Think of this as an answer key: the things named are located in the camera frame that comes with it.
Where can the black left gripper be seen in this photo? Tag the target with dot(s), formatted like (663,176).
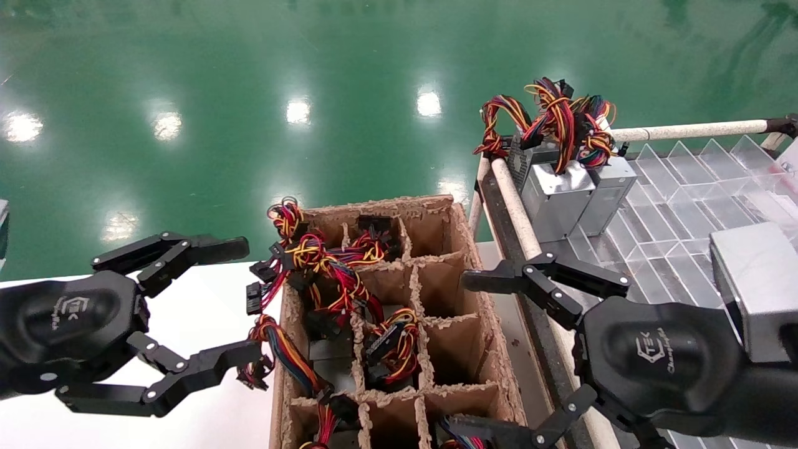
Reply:
(62,324)

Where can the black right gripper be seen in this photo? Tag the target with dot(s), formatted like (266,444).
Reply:
(654,358)

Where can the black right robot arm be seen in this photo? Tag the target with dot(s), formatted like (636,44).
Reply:
(767,402)

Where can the brown cardboard divider box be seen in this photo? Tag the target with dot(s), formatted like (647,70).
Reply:
(449,349)

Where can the white pipe leg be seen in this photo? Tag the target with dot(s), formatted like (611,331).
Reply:
(477,212)

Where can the grey metal object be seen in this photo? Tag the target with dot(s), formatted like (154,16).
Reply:
(3,231)

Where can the clear plastic divider tray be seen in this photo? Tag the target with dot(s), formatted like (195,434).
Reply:
(673,206)

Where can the short white pipe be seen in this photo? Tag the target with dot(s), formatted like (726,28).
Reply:
(773,141)

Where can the black pipe joint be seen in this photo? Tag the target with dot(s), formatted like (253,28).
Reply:
(785,125)

